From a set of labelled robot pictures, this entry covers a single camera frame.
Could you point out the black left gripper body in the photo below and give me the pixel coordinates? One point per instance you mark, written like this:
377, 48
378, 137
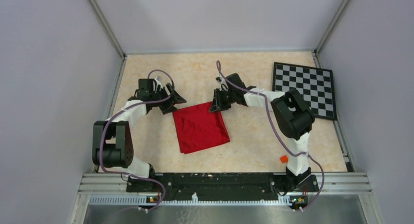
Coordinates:
164, 105

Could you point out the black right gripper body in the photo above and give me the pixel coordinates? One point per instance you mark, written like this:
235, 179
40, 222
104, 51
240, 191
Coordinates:
224, 98

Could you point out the red cloth napkin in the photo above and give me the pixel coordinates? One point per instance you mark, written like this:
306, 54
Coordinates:
198, 129

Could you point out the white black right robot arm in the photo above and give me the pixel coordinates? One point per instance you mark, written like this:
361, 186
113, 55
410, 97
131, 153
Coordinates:
293, 116

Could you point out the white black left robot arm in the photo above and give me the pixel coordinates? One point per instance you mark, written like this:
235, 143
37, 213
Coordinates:
112, 145

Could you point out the orange block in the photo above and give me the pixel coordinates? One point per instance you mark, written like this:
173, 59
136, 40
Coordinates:
284, 159

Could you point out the black and white chessboard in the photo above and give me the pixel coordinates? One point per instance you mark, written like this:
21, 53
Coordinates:
315, 84

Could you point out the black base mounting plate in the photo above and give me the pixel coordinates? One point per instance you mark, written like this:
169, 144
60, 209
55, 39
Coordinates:
222, 186

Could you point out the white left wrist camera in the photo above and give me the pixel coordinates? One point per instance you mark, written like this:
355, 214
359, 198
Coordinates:
157, 84

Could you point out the aluminium frame rail front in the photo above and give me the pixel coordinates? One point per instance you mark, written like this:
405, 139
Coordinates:
111, 189

